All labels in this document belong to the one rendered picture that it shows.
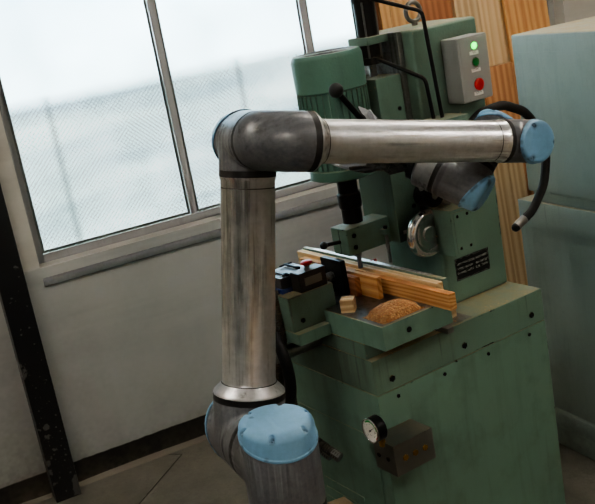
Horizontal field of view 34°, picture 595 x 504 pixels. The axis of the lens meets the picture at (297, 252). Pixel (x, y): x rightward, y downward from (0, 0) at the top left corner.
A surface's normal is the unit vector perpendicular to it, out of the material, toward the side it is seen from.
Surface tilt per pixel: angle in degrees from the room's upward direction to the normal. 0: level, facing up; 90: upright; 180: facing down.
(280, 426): 5
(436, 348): 90
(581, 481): 0
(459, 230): 90
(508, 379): 90
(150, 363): 90
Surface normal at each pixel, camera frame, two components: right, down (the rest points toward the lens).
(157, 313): 0.44, 0.16
